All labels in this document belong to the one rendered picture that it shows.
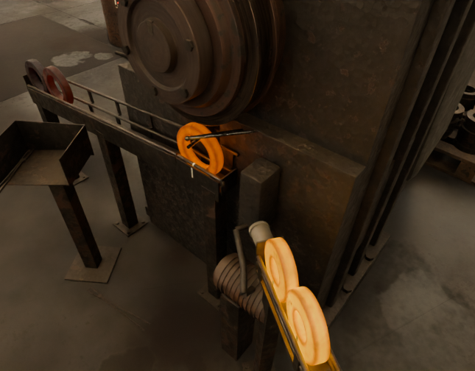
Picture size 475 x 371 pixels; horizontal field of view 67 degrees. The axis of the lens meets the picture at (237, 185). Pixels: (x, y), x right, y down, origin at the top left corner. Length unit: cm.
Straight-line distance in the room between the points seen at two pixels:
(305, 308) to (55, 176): 99
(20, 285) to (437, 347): 181
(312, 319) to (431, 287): 124
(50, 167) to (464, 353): 175
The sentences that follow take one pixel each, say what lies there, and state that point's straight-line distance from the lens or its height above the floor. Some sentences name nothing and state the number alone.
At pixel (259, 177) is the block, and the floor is 80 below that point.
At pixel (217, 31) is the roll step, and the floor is 118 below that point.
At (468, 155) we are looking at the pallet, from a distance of 258.
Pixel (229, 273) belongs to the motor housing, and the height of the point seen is 52.
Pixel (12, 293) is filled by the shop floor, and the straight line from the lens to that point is 193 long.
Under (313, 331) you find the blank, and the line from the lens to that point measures 75.
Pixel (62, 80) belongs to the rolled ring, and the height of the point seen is 71.
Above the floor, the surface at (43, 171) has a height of 60.
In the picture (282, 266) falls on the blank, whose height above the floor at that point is 77.
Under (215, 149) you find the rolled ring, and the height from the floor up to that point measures 80.
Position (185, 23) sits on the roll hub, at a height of 119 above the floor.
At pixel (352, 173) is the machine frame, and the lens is 93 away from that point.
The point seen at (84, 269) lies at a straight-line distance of 186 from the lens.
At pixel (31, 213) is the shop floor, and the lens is 224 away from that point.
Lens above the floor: 144
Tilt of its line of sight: 42 degrees down
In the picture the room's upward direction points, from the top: 2 degrees clockwise
